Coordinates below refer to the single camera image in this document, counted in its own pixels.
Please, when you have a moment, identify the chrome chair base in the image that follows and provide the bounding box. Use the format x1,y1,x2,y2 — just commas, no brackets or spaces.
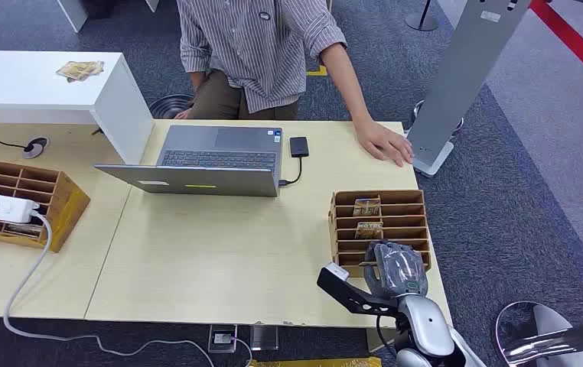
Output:
494,300,583,367

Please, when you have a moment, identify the wooden compartment organizer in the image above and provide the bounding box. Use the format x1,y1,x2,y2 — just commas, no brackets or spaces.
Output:
0,160,92,254

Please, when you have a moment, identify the person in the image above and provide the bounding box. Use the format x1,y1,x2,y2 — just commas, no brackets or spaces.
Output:
174,0,416,169

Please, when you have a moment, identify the wooden slotted card holder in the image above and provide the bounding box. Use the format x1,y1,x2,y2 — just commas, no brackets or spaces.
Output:
327,189,432,279

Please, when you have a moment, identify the black external drive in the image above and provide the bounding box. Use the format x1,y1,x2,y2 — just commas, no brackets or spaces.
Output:
289,136,310,158

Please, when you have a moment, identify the pale wrist camera on bracket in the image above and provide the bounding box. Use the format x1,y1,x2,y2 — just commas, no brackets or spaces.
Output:
316,262,400,319

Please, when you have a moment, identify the red barrier belt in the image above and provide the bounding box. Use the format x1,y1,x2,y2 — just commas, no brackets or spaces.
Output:
528,0,583,96

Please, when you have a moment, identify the stack of gold cards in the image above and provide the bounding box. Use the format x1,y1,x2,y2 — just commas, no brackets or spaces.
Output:
55,60,106,83

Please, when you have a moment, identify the black drive cable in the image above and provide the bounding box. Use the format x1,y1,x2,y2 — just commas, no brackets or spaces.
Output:
278,155,305,188

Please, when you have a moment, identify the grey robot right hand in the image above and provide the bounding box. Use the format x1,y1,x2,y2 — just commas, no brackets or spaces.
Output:
363,240,430,300

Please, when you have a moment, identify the gold printed card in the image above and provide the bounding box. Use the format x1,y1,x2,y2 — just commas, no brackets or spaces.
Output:
354,222,385,241
353,197,383,218

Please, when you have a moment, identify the grey desk cable grommet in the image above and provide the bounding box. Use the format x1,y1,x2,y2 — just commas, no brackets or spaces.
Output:
22,136,50,160

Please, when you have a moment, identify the white furniture panel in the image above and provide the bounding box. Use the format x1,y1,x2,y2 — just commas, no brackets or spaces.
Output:
57,0,90,34

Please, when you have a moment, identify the black round floor base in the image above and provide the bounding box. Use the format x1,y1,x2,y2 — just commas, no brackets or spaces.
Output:
148,93,195,121

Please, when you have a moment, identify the white power cable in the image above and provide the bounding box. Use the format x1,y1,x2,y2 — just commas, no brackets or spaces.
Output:
2,211,254,367

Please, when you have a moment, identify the grey open laptop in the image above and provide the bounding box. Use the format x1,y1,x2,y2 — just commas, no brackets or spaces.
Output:
93,125,284,199

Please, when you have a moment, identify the person's left hand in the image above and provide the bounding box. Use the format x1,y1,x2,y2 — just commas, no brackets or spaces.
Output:
354,119,416,169

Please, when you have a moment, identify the metal floor plate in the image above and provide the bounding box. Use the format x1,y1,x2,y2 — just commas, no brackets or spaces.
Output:
250,325,280,352

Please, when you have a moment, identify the white desk riser shelf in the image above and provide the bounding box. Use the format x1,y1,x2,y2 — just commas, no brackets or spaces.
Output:
0,50,155,166

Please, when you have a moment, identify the metal floor socket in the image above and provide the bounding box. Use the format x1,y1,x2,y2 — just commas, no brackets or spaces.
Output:
207,324,239,355

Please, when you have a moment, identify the grey stanchion base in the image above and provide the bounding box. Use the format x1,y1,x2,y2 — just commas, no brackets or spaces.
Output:
405,0,440,33

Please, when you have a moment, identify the grey kiosk stand column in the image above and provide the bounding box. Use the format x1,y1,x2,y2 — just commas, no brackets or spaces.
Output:
405,0,534,179

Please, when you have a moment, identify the yellow floor tape strip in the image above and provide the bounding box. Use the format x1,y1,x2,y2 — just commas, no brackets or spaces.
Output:
247,356,383,367

